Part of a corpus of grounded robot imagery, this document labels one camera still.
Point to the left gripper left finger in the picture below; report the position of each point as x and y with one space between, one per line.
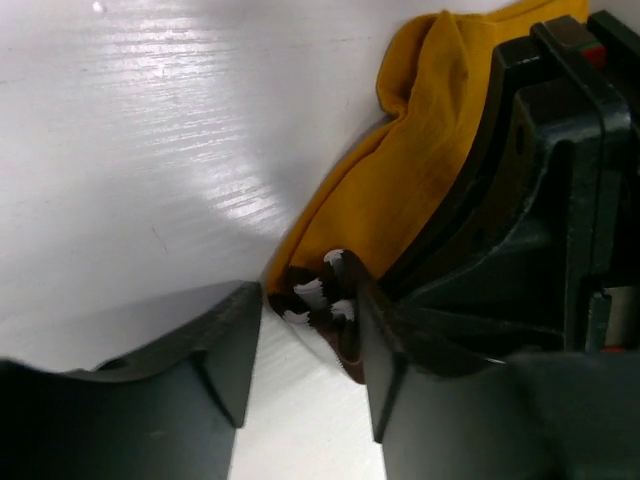
169 409

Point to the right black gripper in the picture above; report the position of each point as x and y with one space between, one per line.
541 225

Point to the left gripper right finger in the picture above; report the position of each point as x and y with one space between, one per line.
441 412

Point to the mustard yellow sock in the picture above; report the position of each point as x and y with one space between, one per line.
432 85

